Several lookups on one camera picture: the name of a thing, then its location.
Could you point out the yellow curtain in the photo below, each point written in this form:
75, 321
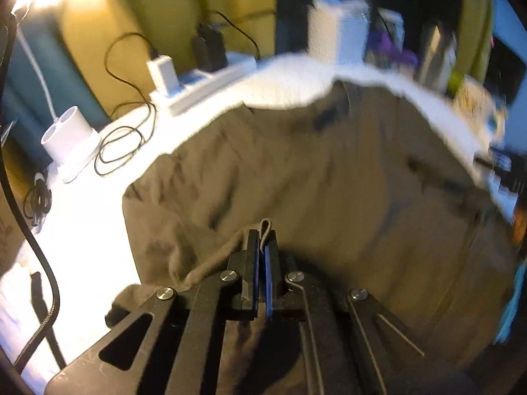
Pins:
123, 8

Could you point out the steel thermos tumbler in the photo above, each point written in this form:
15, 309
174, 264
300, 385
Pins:
434, 57

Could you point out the black charger adapter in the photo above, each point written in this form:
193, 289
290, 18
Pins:
210, 47

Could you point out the white mug with yellow print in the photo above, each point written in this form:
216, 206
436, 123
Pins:
473, 98

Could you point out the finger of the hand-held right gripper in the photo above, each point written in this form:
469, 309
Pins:
500, 173

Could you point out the clear storage jar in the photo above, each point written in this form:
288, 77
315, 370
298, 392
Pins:
391, 28

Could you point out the white power strip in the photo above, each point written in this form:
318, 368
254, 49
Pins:
197, 90

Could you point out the purple soft item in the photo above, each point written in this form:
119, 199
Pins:
387, 45

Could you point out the white charger adapter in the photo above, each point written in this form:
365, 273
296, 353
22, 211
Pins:
162, 72

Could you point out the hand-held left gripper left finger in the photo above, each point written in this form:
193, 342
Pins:
257, 273

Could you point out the white desk lamp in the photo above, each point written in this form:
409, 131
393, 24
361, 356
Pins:
68, 131

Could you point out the olive green curtain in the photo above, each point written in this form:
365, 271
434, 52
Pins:
473, 8

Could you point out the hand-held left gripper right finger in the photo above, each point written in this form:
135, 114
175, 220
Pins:
269, 282

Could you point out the white woven basket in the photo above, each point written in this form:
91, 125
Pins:
329, 33

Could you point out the olive green garment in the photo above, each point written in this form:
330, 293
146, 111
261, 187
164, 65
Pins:
329, 173

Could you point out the dark teal curtain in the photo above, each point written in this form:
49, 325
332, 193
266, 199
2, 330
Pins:
61, 70

